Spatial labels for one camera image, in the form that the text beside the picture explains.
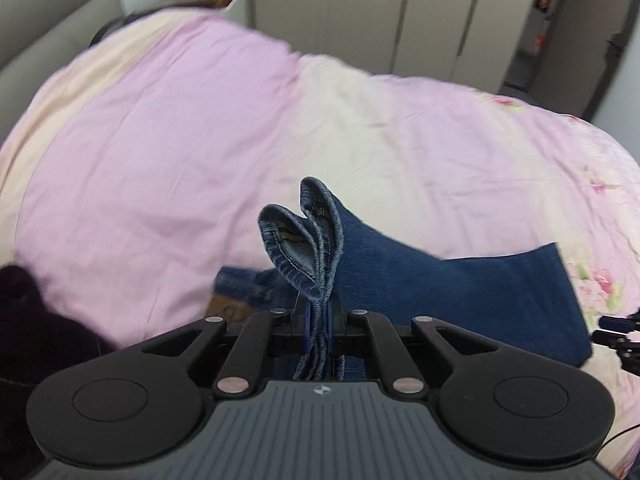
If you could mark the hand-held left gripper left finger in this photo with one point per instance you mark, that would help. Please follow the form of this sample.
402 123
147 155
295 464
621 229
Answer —
300 325

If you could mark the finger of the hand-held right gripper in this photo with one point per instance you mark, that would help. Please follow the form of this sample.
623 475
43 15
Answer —
610 338
617 323

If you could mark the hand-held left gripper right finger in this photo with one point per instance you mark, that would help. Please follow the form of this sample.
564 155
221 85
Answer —
340 325

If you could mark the blue denim pants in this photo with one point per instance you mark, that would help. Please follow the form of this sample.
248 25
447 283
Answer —
450 290

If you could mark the pink floral blanket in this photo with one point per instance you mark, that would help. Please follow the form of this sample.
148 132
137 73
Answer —
175 160

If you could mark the dark cloth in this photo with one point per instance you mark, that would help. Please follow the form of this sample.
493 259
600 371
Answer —
40 340

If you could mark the grey room door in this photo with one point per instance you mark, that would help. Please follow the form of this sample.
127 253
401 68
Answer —
585 35

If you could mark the beige wardrobe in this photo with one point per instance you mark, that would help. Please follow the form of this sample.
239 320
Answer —
375 15

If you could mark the grey padded headboard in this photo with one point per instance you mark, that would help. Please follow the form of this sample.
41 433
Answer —
45 10

